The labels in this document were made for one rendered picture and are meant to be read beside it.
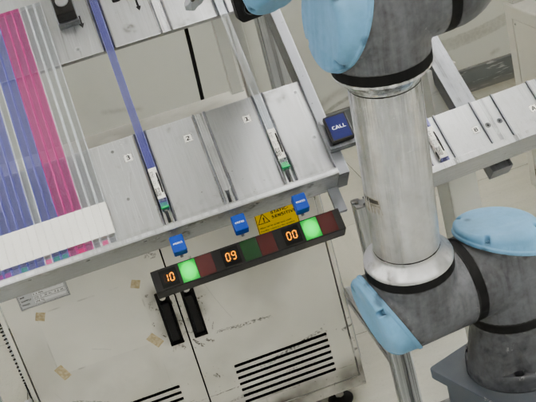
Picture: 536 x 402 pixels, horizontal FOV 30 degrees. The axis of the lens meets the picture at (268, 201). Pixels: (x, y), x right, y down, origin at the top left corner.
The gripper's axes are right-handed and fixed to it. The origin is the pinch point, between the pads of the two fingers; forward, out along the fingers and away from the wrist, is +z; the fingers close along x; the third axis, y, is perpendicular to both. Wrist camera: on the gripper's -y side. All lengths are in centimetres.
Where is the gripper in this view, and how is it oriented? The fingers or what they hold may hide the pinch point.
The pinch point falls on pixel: (228, 0)
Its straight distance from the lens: 177.7
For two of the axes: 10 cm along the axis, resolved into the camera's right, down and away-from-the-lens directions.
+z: -0.7, 1.8, 9.8
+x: -9.4, 3.2, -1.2
